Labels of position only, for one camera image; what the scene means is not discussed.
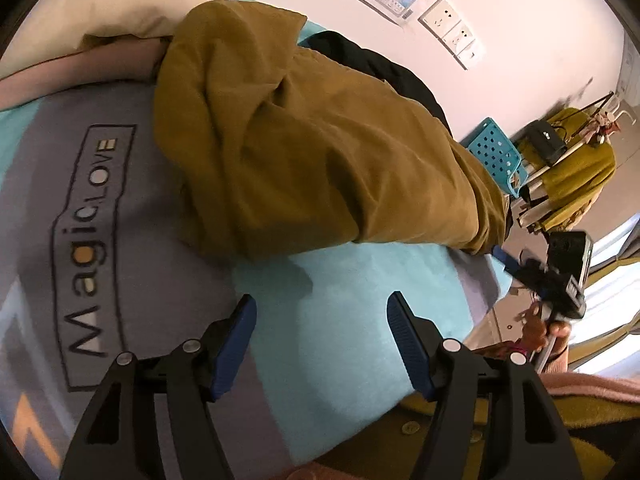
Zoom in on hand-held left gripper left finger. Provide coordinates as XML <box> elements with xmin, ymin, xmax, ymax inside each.
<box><xmin>60</xmin><ymin>292</ymin><xmax>259</xmax><ymax>480</ymax></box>

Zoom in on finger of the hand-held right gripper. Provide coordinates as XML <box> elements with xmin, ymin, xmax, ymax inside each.
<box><xmin>491</xmin><ymin>246</ymin><xmax>532</xmax><ymax>286</ymax></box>

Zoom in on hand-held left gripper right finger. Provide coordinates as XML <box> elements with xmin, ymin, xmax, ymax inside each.
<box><xmin>386</xmin><ymin>290</ymin><xmax>584</xmax><ymax>480</ymax></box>

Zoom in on mustard corduroy jacket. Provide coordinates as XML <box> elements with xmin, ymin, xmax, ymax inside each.
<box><xmin>152</xmin><ymin>0</ymin><xmax>512</xmax><ymax>262</ymax></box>

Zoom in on clothes rack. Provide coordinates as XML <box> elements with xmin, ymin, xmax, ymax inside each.
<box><xmin>515</xmin><ymin>91</ymin><xmax>621</xmax><ymax>234</ymax></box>

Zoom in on person's right hand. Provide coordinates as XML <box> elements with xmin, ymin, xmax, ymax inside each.
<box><xmin>520</xmin><ymin>302</ymin><xmax>574</xmax><ymax>362</ymax></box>

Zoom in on hanging mustard garment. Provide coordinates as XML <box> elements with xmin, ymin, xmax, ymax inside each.
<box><xmin>517</xmin><ymin>107</ymin><xmax>617</xmax><ymax>231</ymax></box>

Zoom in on teal and grey printed blanket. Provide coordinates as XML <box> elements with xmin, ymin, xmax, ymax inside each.
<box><xmin>0</xmin><ymin>0</ymin><xmax>502</xmax><ymax>480</ymax></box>

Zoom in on person's mustard buttoned top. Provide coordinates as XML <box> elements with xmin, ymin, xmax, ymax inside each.
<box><xmin>310</xmin><ymin>389</ymin><xmax>640</xmax><ymax>480</ymax></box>

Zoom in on blue perforated plastic stool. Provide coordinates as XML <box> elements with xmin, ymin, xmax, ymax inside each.
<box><xmin>462</xmin><ymin>117</ymin><xmax>529</xmax><ymax>199</ymax></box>

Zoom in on black bag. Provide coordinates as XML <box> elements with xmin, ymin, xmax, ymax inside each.
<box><xmin>522</xmin><ymin>120</ymin><xmax>569</xmax><ymax>166</ymax></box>

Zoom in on white plastic chair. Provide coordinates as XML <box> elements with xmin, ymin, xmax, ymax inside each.
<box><xmin>599</xmin><ymin>94</ymin><xmax>639</xmax><ymax>127</ymax></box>

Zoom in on black garment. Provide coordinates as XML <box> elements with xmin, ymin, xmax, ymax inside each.
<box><xmin>300</xmin><ymin>30</ymin><xmax>454</xmax><ymax>137</ymax></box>

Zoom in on pink cloth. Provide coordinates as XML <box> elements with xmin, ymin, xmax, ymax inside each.
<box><xmin>0</xmin><ymin>37</ymin><xmax>174</xmax><ymax>112</ymax></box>

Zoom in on cream pillow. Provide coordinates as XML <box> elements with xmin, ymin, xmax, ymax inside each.
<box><xmin>0</xmin><ymin>0</ymin><xmax>227</xmax><ymax>79</ymax></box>

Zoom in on white wall socket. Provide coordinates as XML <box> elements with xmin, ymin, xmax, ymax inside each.
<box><xmin>442</xmin><ymin>22</ymin><xmax>474</xmax><ymax>52</ymax></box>
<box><xmin>456</xmin><ymin>41</ymin><xmax>486</xmax><ymax>70</ymax></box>
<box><xmin>419</xmin><ymin>0</ymin><xmax>462</xmax><ymax>37</ymax></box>

